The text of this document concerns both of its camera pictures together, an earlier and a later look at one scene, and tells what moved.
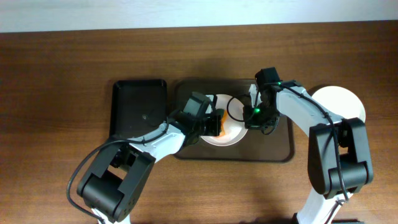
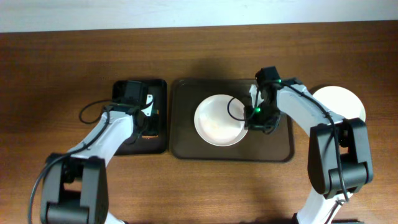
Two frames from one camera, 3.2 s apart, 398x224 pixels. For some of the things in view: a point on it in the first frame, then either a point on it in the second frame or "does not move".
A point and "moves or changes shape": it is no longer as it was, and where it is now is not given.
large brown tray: (255, 145) does not move
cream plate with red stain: (340, 102) does not move
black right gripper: (254, 121) does not move
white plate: (234, 126) does not move
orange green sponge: (223, 114) moves or changes shape
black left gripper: (214, 125) → (150, 123)
